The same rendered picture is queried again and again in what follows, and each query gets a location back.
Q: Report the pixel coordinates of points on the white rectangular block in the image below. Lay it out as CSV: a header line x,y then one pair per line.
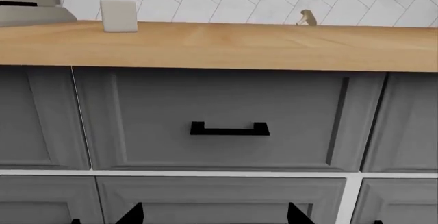
x,y
118,16

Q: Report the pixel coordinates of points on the small tan mushroom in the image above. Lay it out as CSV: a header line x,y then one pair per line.
x,y
309,18

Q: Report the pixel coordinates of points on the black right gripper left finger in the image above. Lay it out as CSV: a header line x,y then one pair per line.
x,y
134,216

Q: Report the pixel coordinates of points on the grey cabinet door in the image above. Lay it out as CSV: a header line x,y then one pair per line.
x,y
44,198
219,195
400,201

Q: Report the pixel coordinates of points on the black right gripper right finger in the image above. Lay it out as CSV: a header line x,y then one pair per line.
x,y
296,216

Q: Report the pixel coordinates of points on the grey appliance base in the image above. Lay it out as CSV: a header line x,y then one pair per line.
x,y
31,13

